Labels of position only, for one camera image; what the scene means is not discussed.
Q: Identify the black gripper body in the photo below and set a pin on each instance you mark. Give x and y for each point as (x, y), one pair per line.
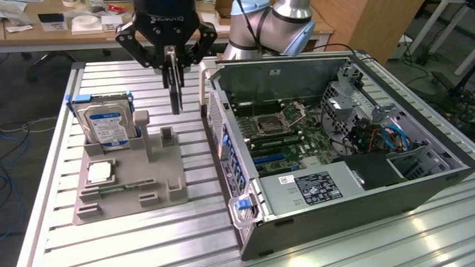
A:
(166, 30)

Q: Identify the graphics card with metal bracket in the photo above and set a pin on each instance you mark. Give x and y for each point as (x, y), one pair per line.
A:
(176, 103)

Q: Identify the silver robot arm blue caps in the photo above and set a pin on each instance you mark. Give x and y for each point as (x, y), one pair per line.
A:
(252, 27)

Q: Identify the white paper stack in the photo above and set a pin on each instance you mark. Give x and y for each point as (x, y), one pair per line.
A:
(222, 27)

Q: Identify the white labelled box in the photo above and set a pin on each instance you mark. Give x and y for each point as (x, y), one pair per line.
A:
(110, 23)

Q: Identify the red packet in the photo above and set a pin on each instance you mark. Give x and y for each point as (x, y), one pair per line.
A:
(114, 9)

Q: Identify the brown cardboard box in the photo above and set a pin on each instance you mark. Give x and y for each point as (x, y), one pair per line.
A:
(224, 8)

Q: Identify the white dish on box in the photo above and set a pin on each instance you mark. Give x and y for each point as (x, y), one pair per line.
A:
(85, 23)

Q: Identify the tape roll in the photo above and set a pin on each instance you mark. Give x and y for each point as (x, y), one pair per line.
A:
(70, 2)

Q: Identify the white box black top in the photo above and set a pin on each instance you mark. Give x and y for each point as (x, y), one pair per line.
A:
(52, 22)

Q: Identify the black chair base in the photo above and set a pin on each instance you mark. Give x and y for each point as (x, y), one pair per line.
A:
(40, 64)

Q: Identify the black RAM slot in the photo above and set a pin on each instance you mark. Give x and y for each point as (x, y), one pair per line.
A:
(258, 106)
(258, 109)
(258, 113)
(258, 102)

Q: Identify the thin locking lever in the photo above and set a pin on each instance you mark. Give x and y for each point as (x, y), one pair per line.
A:
(253, 107)

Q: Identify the wooden desk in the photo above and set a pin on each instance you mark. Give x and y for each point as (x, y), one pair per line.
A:
(21, 37)

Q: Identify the white paper card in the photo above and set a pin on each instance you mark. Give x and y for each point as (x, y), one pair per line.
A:
(18, 29)

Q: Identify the clear plastic bag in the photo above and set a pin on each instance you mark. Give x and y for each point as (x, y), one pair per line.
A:
(14, 12)

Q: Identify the hard disk with blue rails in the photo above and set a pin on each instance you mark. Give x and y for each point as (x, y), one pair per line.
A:
(104, 125)

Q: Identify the metal socket cover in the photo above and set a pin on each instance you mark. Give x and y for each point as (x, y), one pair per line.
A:
(294, 104)

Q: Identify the CPU socket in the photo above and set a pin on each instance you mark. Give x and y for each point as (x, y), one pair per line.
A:
(268, 125)

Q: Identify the wooden cabinet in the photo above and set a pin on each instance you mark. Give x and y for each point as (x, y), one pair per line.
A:
(371, 27)

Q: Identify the green motherboard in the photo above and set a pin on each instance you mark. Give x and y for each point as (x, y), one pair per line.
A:
(296, 144)

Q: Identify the blue expansion slot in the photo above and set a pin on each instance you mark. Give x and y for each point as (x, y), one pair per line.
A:
(268, 159)

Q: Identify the perforated metal drive cage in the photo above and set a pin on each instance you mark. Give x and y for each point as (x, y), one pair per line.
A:
(344, 116)

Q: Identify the silver CPU chip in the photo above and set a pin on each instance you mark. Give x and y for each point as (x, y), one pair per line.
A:
(98, 173)

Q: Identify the silver chipset heatsink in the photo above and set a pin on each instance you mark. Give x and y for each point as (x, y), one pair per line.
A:
(316, 162)

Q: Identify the grey parts rack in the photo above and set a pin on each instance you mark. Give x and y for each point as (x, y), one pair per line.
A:
(125, 205)

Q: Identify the blue case latch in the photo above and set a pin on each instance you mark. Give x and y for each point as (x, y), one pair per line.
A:
(244, 207)

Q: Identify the grey power supply unit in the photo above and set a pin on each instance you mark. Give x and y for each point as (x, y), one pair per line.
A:
(281, 200)

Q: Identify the dark floor equipment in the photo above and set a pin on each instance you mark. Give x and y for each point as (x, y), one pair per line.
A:
(456, 94)

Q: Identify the metal disk bay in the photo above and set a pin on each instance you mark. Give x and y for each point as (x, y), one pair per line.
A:
(423, 158)

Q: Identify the open dark PC case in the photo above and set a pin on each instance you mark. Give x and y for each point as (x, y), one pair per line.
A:
(333, 222)

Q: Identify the grey card retention bracket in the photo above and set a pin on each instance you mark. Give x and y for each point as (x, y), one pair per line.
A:
(202, 83)

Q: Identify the white desk frame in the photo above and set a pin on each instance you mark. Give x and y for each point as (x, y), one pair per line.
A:
(441, 16)

